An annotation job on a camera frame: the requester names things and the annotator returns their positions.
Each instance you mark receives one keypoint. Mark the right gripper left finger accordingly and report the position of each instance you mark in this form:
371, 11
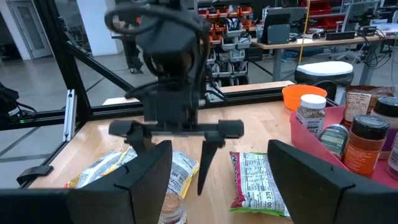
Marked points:
93, 205

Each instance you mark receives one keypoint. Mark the orange spice jar black lid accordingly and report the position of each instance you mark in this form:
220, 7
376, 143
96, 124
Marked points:
363, 149

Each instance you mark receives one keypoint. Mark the silver aluminium bracket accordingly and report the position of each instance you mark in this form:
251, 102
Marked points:
70, 115

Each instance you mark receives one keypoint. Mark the yellow-edged white ramen packet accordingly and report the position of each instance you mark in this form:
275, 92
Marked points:
183, 171

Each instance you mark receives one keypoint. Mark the white trash can black bag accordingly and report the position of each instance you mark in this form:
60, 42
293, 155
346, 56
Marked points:
323, 68

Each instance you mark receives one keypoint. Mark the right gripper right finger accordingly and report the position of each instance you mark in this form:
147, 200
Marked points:
320, 199

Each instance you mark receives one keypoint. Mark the small green-label tin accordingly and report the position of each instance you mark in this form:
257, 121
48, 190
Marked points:
334, 140

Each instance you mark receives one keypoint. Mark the black table clamp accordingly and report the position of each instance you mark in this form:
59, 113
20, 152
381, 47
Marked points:
34, 172

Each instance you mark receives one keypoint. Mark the shelf with red bins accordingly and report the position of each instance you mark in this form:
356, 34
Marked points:
320, 7

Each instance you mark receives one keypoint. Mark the pink plastic tray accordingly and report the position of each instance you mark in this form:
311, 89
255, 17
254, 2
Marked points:
304, 137

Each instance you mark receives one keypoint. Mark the herb jar with white lid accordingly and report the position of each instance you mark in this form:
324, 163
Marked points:
311, 115

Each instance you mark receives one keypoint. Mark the black electronics box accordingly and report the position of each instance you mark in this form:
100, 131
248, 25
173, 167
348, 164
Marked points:
7, 105

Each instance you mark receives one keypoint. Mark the tan open-top spice jar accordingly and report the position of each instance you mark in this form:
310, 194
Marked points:
172, 205

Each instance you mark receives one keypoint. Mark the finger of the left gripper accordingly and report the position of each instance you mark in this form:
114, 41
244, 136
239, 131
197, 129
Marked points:
208, 155
140, 140

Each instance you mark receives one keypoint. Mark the brown food pouch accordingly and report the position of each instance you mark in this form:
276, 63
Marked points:
357, 105

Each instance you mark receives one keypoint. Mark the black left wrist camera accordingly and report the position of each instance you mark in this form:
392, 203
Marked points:
168, 46

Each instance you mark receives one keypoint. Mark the purple-label jar black lid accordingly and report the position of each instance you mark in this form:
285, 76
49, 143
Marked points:
387, 107

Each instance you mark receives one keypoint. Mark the orange plastic bowl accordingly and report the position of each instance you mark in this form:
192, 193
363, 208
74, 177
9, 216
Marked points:
292, 96

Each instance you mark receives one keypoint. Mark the pink and green ramen packet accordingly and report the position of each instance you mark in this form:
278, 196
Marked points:
255, 183

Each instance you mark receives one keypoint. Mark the grey monitor back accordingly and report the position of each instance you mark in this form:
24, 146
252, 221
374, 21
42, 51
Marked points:
278, 34

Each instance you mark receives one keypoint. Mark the long wooden desk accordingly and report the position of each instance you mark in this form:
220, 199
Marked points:
311, 42

